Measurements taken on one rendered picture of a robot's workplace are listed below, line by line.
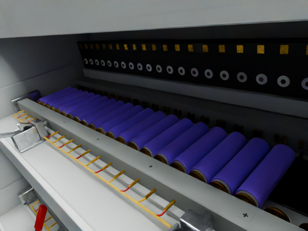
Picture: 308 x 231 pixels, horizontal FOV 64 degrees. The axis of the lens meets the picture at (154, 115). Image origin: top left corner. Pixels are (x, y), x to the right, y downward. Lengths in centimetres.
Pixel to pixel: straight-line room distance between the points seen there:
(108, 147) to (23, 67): 31
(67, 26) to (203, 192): 16
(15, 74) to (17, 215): 27
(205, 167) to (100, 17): 13
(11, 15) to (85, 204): 23
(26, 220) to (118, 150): 34
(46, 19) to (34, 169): 16
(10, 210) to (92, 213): 38
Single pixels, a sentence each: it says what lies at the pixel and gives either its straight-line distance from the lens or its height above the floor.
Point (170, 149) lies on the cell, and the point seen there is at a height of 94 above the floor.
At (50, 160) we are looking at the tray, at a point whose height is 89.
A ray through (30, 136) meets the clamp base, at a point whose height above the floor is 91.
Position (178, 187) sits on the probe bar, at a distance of 18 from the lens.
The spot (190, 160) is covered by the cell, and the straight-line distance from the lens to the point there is 22.
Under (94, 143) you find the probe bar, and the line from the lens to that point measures 26.
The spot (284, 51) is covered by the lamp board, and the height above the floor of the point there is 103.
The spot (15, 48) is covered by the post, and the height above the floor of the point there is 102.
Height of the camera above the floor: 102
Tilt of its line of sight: 13 degrees down
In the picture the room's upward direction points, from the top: 4 degrees clockwise
